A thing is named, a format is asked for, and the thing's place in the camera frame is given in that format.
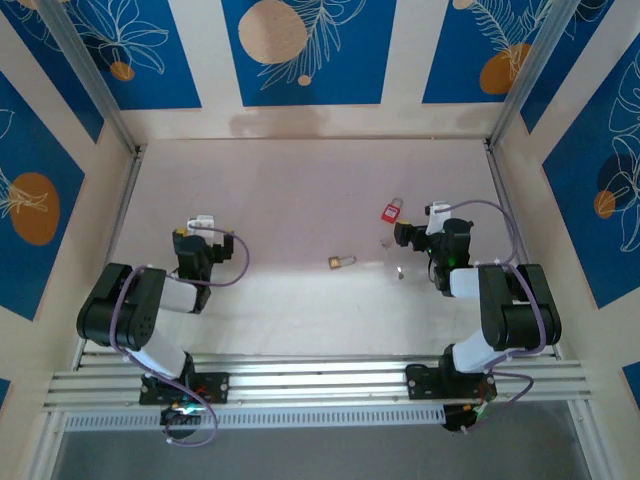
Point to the red padlock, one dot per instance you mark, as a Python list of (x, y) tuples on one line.
[(391, 212)]

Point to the brass padlock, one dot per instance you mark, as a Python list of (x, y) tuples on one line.
[(336, 262)]

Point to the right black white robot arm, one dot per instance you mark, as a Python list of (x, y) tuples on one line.
[(520, 310)]

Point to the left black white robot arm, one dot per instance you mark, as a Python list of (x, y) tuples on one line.
[(120, 310)]

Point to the left black connector module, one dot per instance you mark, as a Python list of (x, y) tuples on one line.
[(175, 417)]

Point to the black connector module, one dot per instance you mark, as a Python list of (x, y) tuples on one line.
[(457, 419), (175, 417)]

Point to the right black connector module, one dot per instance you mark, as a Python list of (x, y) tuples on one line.
[(457, 419)]

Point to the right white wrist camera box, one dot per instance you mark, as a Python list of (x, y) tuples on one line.
[(436, 217)]

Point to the left aluminium side rail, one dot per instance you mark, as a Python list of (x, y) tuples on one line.
[(125, 200)]

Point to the aluminium side rail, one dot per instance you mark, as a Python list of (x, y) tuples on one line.
[(125, 200), (505, 200)]

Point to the right aluminium side rail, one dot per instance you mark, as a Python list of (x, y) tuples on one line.
[(505, 200)]

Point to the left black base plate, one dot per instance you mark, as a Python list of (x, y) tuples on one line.
[(217, 387)]

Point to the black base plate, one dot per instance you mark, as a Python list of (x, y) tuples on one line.
[(217, 387), (422, 382)]

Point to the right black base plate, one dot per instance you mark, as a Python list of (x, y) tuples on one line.
[(422, 382)]

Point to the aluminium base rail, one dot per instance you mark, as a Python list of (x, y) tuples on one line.
[(320, 380)]

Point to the left aluminium frame post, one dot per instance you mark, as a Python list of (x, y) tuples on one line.
[(90, 75)]

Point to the aluminium frame post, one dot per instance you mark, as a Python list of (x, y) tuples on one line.
[(535, 70), (90, 75)]

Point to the right aluminium frame post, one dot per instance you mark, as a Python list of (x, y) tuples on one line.
[(535, 70)]

